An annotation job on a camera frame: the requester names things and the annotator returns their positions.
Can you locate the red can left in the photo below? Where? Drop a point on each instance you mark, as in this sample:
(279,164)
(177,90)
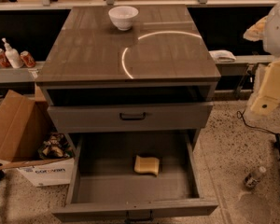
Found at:
(3,59)

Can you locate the white ceramic bowl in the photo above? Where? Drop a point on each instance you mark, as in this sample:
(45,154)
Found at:
(122,17)

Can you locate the open grey middle drawer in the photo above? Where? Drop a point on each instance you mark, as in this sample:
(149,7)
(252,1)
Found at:
(105,186)

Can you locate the grey wall shelf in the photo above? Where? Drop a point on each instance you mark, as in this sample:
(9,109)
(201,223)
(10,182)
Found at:
(24,74)

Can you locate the red can right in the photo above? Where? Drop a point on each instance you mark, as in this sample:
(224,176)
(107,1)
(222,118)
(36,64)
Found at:
(28,59)

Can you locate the folded white cloth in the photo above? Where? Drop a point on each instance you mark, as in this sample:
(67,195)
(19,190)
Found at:
(222,56)

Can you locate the brown cardboard box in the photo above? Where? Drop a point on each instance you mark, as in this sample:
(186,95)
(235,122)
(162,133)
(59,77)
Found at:
(24,124)

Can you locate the white printed cardboard box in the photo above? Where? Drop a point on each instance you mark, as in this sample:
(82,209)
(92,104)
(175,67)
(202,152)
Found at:
(52,174)

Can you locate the grey drawer cabinet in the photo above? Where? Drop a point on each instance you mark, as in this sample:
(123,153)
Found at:
(162,59)

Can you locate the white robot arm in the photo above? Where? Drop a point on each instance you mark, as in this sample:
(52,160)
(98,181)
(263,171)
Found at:
(267,30)

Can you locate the red can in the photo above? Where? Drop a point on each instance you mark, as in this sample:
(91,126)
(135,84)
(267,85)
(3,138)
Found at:
(28,59)
(3,59)

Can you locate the closed grey upper drawer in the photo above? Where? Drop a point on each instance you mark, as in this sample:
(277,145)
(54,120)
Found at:
(125,118)

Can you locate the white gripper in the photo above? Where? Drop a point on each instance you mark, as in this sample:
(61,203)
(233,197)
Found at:
(278,32)

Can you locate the crumpled snack bags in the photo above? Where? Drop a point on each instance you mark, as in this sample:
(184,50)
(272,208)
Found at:
(55,147)

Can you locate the clear plastic bottle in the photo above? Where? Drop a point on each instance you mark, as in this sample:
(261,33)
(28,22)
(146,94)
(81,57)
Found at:
(254,177)

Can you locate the white pump bottle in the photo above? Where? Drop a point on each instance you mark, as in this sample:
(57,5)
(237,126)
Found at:
(12,55)

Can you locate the yellow sponge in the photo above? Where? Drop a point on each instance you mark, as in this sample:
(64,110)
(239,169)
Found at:
(147,165)

